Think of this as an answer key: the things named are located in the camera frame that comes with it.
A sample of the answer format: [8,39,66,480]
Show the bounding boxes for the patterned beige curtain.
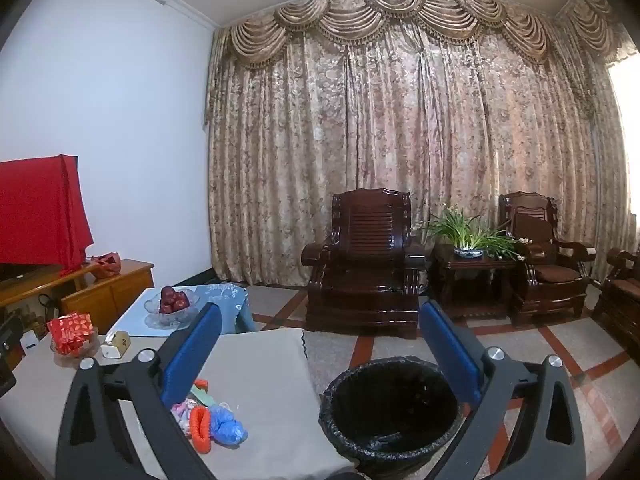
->
[206,25,601,306]
[592,60,640,281]

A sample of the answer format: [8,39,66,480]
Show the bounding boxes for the glass fruit bowl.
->
[144,292,201,330]

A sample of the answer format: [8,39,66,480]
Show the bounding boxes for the red cloth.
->
[0,154,95,277]

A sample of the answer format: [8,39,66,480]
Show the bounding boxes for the glass dish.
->
[50,330,100,368]

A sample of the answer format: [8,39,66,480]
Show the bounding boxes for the pink plastic wrapper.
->
[171,397,194,433]

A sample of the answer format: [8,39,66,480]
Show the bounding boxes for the beige swag valance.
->
[220,0,640,68]

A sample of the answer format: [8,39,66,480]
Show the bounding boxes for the red basket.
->
[86,252,122,279]

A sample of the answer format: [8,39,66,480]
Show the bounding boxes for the brown seat cushion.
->
[535,266,581,282]

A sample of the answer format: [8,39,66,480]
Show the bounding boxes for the white and gold tissue box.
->
[100,332,132,359]

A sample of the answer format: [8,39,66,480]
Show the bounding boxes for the light blue tablecloth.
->
[107,283,257,336]

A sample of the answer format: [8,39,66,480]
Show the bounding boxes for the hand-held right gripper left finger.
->
[56,302,222,480]

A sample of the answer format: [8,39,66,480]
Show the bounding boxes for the dark wooden armchair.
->
[301,188,427,339]
[499,192,597,328]
[592,249,640,361]

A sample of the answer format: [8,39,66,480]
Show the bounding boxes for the dark wooden side table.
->
[432,242,518,321]

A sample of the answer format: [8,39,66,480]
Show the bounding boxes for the light wooden cabinet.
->
[0,258,155,361]

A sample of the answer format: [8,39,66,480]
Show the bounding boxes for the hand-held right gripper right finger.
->
[419,300,587,480]

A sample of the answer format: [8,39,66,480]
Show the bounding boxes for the blue plastic shoe cover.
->
[207,405,249,448]

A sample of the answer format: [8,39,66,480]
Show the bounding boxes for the black television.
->
[0,261,53,285]

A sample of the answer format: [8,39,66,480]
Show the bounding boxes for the red candy packets in dish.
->
[46,312,96,356]

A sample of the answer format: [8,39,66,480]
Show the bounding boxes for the potted green plant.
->
[420,205,531,261]

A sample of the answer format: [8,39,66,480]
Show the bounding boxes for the black trash bin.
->
[319,356,463,476]

